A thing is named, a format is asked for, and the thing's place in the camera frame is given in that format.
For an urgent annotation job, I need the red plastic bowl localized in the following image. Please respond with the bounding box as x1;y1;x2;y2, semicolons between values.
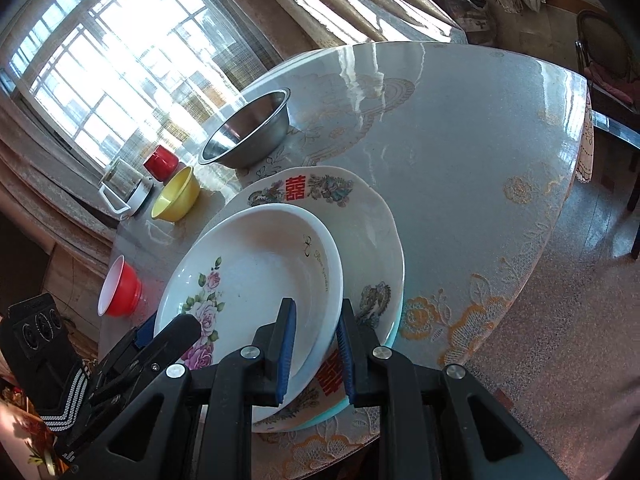
98;255;142;318

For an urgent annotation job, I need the white rose plate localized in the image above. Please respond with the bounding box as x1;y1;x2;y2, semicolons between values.
154;204;344;422

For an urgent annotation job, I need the yellow plastic bowl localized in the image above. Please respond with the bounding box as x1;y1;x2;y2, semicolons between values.
151;166;201;222

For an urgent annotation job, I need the stainless steel bowl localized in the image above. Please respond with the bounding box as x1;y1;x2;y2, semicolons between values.
198;88;291;169

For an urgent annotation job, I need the teal plate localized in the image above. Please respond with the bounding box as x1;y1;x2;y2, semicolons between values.
295;296;404;430

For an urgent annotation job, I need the phoenix pattern plate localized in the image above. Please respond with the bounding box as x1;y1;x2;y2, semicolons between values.
205;166;405;434

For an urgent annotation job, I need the glass electric kettle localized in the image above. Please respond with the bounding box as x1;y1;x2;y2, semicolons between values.
98;157;153;219

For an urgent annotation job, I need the red ceramic mug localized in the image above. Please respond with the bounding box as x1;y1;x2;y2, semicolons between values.
143;145;179;182

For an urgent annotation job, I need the beige curtain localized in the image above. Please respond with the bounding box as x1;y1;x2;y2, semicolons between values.
1;91;118;274

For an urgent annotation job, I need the dark wooden chair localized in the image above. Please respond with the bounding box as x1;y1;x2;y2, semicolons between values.
574;8;640;261

